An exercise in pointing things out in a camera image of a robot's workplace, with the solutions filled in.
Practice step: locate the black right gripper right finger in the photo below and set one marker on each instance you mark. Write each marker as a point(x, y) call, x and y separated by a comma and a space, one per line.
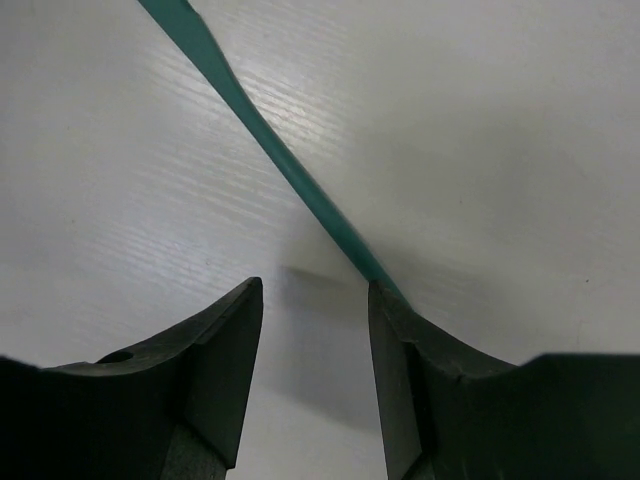
point(449, 411)

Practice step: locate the teal plastic fork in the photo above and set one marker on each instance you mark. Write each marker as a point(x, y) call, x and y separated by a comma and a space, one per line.
point(189, 32)

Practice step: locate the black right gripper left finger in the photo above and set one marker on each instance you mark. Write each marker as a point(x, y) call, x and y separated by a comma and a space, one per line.
point(169, 407)

